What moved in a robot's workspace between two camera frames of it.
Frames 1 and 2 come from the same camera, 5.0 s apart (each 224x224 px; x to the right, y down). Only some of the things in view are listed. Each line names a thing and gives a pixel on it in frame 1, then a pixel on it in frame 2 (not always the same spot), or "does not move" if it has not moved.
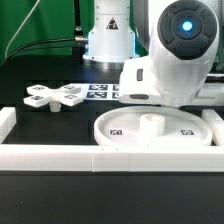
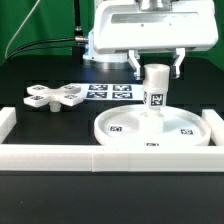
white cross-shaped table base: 38,95 does not move
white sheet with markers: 96,91 does not move
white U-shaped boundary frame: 112,158 does not move
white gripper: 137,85 to 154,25
